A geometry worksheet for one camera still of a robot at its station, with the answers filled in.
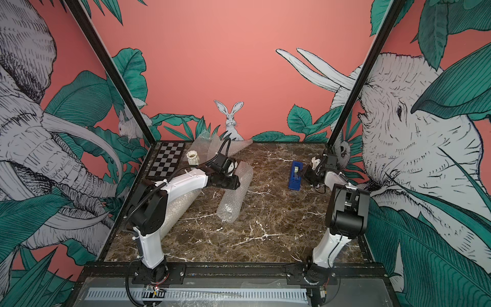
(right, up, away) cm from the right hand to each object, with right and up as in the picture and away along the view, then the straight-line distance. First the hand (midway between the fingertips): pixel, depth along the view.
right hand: (298, 169), depth 96 cm
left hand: (-30, -6, -4) cm, 31 cm away
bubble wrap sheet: (-34, -15, -13) cm, 39 cm away
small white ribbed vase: (-53, +6, -6) cm, 53 cm away
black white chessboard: (-73, +4, +11) cm, 74 cm away
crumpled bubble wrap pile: (-51, +13, +18) cm, 56 cm away
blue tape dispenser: (-1, -4, +2) cm, 4 cm away
